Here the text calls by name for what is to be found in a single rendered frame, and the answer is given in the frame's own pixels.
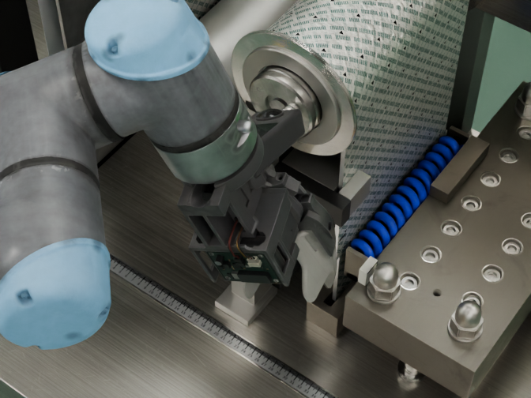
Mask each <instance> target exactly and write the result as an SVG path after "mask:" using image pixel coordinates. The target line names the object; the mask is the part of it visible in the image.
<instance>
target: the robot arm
mask: <svg viewBox="0 0 531 398"><path fill-rule="evenodd" d="M141 130H144V131H145V133H146V135H147V136H148V138H149V140H150V141H151V142H152V143H153V145H154V147H155V148H156V150H157V151H158V152H159V154H160V156H161V157H162V159H163V160H164V162H165V163H166V164H167V166H168V167H169V169H170V170H171V172H172V173H173V175H174V176H175V177H176V178H178V179H180V180H181V182H182V183H183V185H184V187H183V191H182V193H181V196H180V198H179V201H178V204H177V206H178V207H179V209H180V210H181V212H182V213H183V215H184V216H185V217H186V219H187V221H188V222H189V223H190V225H191V226H192V228H193V229H194V234H193V237H192V239H191V241H190V245H189V247H188V248H189V249H190V251H191V253H192V254H193V255H194V256H195V258H196V259H197V261H198V262H199V264H200V265H201V267H202V268H203V269H204V270H205V272H206V274H207V275H208V276H209V278H210V279H211V280H212V281H213V282H214V283H216V281H217V277H218V275H219V273H220V274H221V275H222V277H223V278H224V280H225V281H239V282H243V293H244V295H245V297H246V298H247V299H251V298H252V297H253V296H254V294H255V292H256V290H257V289H258V287H259V285H260V284H261V283H282V284H283V285H285V286H286V287H288V286H289V284H290V282H291V280H290V279H291V276H292V272H293V269H294V268H295V265H296V260H298V262H299V263H300V265H301V268H302V285H303V296H304V298H305V299H306V300H307V301H308V302H313V301H314V300H315V299H316V298H317V296H318V293H319V292H320V290H321V289H322V286H323V284H324V285H325V286H326V288H331V287H332V285H333V282H334V279H335V276H336V273H337V249H336V241H337V240H336V235H335V229H334V224H333V219H332V217H331V215H330V214H329V213H328V212H327V210H326V209H325V208H324V207H323V206H322V205H321V204H320V203H319V202H318V201H317V200H316V199H315V197H314V194H312V193H307V192H306V190H305V189H304V188H303V187H302V186H301V185H300V184H301V182H300V181H297V180H295V179H294V178H293V177H292V176H290V175H288V174H287V173H286V172H275V168H274V166H273V165H272V163H273V162H274V161H275V160H276V159H277V158H279V157H280V156H281V155H282V154H283V153H284V152H285V151H287V150H288V149H289V148H290V147H291V146H292V145H293V144H294V143H296V142H297V141H298V140H299V139H300V138H301V137H302V136H303V135H304V134H305V128H304V124H303V116H302V112H301V110H299V109H292V110H279V109H275V108H270V109H266V110H264V111H262V112H257V113H255V114H254V115H252V116H250V114H249V112H248V110H247V108H246V107H245V105H244V103H243V101H242V100H241V98H240V96H239V93H238V92H237V90H236V89H235V86H234V84H233V83H232V80H231V79H230V77H229V76H228V73H227V72H226V70H225V68H224V66H223V64H222V63H221V61H220V59H219V57H218V56H217V53H216V52H215V50H214V49H213V46H212V44H211V43H210V40H209V35H208V32H207V31H206V29H205V27H204V25H203V24H202V23H201V22H200V21H199V20H198V19H197V18H196V17H195V16H194V14H193V13H192V11H191V10H190V8H189V6H188V5H187V3H186V2H185V0H101V1H99V2H98V3H97V5H96V6H95V7H94V8H93V10H92V12H91V13H90V14H89V16H88V19H87V21H86V24H85V41H84V42H83V43H80V44H78V45H76V46H73V47H70V48H68V49H65V50H64V51H60V52H58V53H56V54H53V55H51V56H48V57H46V58H43V59H40V60H39V61H36V62H33V63H31V64H28V65H26V66H23V67H21V68H19V69H15V70H13V71H5V72H3V73H0V333H1V334H2V335H3V336H4V337H5V338H6V339H7V340H8V341H10V342H12V343H13V344H16V345H18V346H21V347H29V346H32V345H36V346H37V347H38V348H39V349H41V350H50V349H58V348H63V347H68V346H71V345H74V344H78V343H80V342H81V341H83V340H86V339H88V338H89V337H90V336H92V335H93V334H94V333H95V332H97V331H98V330H99V329H100V328H101V326H102V325H103V324H104V322H105V321H106V319H107V316H108V313H109V310H110V307H111V287H110V273H109V270H110V267H111V258H110V254H109V251H108V249H107V247H106V241H105V234H104V220H103V213H102V206H101V199H100V181H99V174H98V167H97V159H96V149H98V148H102V147H104V146H106V145H109V144H112V143H114V142H116V141H120V140H122V139H124V138H126V137H127V136H129V135H131V134H133V133H136V132H138V131H141ZM201 251H205V252H206V254H207V255H208V257H209V258H210V260H211V261H212V264H211V267H210V268H209V266H208V265H207V264H206V263H205V261H204V260H203V258H202V257H201V255H200V252H201Z"/></svg>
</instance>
